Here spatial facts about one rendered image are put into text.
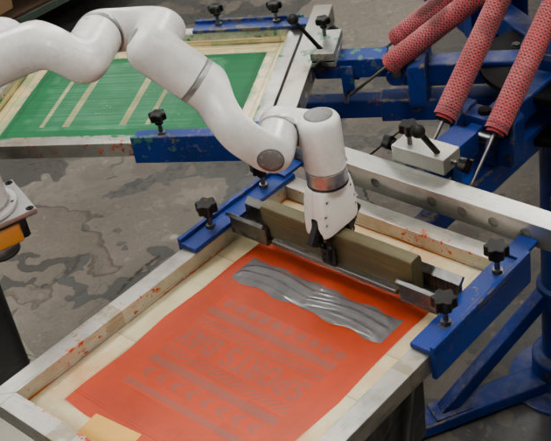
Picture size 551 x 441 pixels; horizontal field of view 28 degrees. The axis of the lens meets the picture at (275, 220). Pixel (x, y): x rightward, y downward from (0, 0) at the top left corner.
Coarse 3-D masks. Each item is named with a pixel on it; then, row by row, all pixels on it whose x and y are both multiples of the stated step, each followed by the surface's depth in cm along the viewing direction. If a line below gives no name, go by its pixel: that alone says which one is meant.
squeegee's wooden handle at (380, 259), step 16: (272, 208) 209; (288, 208) 208; (272, 224) 211; (288, 224) 207; (304, 224) 204; (288, 240) 210; (304, 240) 206; (336, 240) 200; (352, 240) 197; (368, 240) 196; (352, 256) 199; (368, 256) 196; (384, 256) 193; (400, 256) 191; (416, 256) 190; (368, 272) 198; (384, 272) 195; (400, 272) 192; (416, 272) 191
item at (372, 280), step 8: (272, 240) 212; (280, 240) 211; (288, 248) 209; (296, 248) 208; (304, 248) 208; (304, 256) 207; (312, 256) 205; (320, 256) 205; (328, 264) 203; (344, 264) 202; (344, 272) 201; (352, 272) 200; (360, 272) 199; (360, 280) 199; (368, 280) 197; (376, 280) 197; (384, 288) 195; (392, 288) 194
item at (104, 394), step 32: (256, 256) 215; (288, 256) 213; (224, 288) 208; (256, 288) 207; (160, 320) 203; (192, 320) 202; (128, 352) 197; (96, 384) 191; (128, 416) 184; (160, 416) 182
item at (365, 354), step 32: (352, 288) 202; (288, 320) 198; (320, 320) 196; (416, 320) 192; (352, 352) 188; (384, 352) 187; (320, 384) 183; (352, 384) 182; (288, 416) 178; (320, 416) 177
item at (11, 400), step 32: (288, 192) 228; (384, 224) 212; (416, 224) 209; (192, 256) 212; (448, 256) 205; (480, 256) 199; (160, 288) 208; (96, 320) 200; (128, 320) 204; (64, 352) 194; (416, 352) 181; (32, 384) 190; (384, 384) 176; (416, 384) 179; (0, 416) 188; (32, 416) 182; (352, 416) 171; (384, 416) 174
